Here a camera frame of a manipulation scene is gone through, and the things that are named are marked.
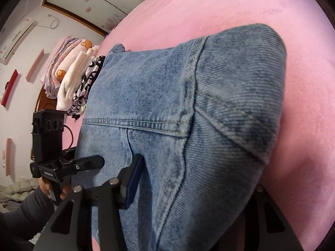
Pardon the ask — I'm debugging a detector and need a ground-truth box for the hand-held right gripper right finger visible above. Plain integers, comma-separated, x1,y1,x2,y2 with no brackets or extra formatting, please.
245,186,304,251

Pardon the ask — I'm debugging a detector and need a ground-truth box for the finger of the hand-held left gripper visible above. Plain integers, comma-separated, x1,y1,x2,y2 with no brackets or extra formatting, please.
60,155,105,174

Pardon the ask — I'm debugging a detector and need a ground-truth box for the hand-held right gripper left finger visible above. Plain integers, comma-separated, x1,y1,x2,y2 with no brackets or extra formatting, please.
33,154,146,251

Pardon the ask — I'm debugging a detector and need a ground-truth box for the blue denim jacket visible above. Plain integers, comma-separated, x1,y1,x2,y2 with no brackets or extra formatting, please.
71,23,286,251

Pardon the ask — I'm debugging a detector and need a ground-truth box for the person's left forearm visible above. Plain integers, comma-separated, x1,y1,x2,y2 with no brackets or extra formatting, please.
0,184,59,245

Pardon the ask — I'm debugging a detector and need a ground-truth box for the person's left hand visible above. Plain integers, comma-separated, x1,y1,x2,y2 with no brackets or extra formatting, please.
39,178,73,202

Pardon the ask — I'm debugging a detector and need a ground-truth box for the wooden headboard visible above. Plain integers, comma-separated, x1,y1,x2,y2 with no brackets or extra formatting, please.
35,87,58,110

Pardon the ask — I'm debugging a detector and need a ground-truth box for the white folded sweater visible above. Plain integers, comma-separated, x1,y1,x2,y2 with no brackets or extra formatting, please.
56,48,101,110

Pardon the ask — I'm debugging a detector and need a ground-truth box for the grey white crumpled cloth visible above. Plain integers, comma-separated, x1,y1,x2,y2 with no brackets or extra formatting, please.
0,176,40,207

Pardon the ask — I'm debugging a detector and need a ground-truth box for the black white patterned cloth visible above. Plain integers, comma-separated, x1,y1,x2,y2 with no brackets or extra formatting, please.
67,55,106,121

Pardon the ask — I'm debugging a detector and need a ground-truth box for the stack of pink bear quilts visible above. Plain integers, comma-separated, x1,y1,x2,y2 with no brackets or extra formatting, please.
42,35,79,98

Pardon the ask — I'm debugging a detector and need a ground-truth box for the white air conditioner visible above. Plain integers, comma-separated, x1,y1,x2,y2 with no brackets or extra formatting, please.
0,17,36,66

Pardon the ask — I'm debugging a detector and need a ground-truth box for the floral sliding door wardrobe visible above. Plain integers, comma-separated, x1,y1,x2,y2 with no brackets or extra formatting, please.
42,0,160,37

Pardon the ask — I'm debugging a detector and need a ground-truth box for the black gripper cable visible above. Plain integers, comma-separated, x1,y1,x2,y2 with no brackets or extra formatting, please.
63,125,74,150

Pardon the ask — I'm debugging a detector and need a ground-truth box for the pink wall shelf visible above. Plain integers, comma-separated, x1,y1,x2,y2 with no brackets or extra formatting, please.
5,138,12,177
25,48,44,82

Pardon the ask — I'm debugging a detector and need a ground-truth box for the red wall shelf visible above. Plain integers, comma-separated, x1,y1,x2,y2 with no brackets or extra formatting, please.
0,69,21,108

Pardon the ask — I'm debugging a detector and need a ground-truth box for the white power cable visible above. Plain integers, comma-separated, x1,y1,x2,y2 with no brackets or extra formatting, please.
34,14,59,30

